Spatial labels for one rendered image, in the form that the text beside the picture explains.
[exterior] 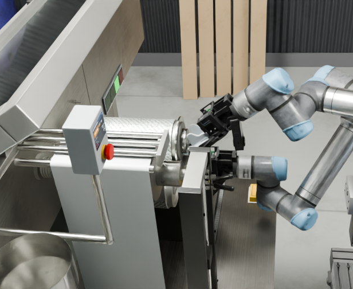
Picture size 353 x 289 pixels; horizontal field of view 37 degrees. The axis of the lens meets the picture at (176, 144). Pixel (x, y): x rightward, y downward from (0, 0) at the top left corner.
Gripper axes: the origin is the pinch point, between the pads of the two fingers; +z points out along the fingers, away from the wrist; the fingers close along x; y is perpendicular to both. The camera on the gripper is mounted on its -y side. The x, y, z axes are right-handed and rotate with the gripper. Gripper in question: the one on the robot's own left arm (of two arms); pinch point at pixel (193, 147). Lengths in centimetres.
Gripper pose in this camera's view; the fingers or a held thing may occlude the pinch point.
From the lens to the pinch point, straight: 156.4
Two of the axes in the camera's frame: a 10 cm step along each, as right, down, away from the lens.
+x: -1.7, 6.0, -7.8
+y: -6.9, -6.4, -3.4
